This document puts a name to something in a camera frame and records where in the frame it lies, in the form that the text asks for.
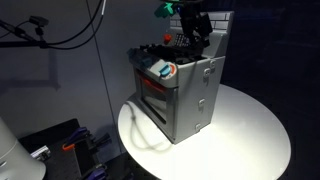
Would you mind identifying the small black camera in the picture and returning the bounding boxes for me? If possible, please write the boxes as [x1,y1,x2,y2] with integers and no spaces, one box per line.
[28,15,50,28]

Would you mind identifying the purple handled clamp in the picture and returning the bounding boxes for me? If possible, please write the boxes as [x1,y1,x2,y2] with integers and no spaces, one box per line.
[81,165,108,180]
[91,132,113,147]
[66,126,90,148]

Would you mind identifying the orange clip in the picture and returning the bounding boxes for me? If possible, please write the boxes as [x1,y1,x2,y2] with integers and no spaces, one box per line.
[61,142,76,152]

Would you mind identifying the red round push button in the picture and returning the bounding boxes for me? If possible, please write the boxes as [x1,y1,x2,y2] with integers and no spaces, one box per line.
[162,33,173,45]

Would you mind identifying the black equipment case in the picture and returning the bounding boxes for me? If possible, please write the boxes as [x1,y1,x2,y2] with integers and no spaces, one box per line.
[18,117,113,180]

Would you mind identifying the thick black cable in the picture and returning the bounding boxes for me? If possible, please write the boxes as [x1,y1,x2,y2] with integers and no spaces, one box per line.
[0,0,108,51]

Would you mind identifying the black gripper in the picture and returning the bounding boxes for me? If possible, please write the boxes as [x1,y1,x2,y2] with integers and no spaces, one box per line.
[179,0,214,50]

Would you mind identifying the grey cable loop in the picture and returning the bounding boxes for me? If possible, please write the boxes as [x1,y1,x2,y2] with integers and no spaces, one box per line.
[123,101,175,154]

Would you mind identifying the grey toy kitchen oven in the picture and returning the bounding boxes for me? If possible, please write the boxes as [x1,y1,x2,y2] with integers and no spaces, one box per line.
[126,9,236,145]

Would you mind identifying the thin black cable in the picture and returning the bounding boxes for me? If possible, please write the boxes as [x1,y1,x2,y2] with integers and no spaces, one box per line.
[85,0,118,141]

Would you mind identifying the teal plastic piece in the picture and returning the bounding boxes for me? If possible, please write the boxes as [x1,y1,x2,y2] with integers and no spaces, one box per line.
[153,1,175,18]

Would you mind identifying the blue knob on orange dial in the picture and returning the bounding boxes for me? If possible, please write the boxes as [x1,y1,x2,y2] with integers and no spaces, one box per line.
[157,63,176,80]

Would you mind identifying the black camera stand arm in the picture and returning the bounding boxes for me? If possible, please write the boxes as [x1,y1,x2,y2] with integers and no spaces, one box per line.
[0,19,49,50]

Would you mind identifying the white rounded housing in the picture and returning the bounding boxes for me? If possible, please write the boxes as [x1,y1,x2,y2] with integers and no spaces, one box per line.
[0,116,47,180]

